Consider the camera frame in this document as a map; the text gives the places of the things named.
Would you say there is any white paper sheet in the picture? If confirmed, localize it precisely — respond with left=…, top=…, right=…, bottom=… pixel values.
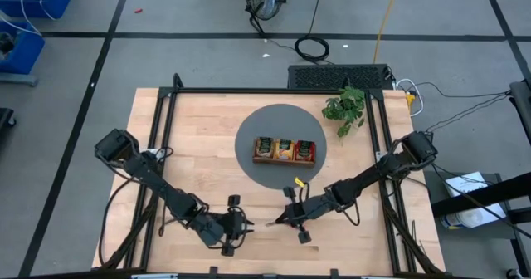
left=439, top=171, right=508, bottom=231

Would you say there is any wooden tea organizer tray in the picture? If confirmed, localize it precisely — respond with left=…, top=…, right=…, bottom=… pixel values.
left=251, top=136, right=317, bottom=169

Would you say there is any black vented computer case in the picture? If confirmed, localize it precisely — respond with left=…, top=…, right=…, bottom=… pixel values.
left=286, top=63, right=396, bottom=91

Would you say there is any black beam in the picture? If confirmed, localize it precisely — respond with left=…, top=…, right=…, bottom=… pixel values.
left=431, top=175, right=531, bottom=218

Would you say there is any grey side table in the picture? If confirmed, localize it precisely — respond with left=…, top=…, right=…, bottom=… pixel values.
left=422, top=169, right=531, bottom=241

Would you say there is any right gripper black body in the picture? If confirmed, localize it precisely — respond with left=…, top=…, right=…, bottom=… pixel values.
left=282, top=186, right=338, bottom=245

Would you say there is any white looped cable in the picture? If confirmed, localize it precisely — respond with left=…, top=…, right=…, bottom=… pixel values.
left=395, top=77, right=426, bottom=118

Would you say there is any black floor object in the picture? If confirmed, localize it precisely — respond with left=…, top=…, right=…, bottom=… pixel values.
left=0, top=107, right=18, bottom=140

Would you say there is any round grey mat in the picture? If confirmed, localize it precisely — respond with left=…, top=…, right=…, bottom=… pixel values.
left=234, top=103, right=329, bottom=191

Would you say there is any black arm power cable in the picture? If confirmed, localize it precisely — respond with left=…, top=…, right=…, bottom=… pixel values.
left=97, top=174, right=138, bottom=268

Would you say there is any yellow floor cable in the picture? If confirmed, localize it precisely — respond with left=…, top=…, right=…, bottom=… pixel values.
left=372, top=0, right=402, bottom=65

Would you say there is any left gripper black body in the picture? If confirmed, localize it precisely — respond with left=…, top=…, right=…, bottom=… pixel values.
left=191, top=194, right=246, bottom=257

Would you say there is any coiled black floor cable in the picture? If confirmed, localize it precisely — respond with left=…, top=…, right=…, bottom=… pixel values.
left=294, top=35, right=332, bottom=64

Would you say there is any yellow orange tea bag packet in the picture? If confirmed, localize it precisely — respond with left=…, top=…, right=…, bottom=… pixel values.
left=275, top=139, right=296, bottom=161

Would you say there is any potted green plant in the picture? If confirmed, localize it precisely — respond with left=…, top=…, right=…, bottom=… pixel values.
left=321, top=86, right=367, bottom=139

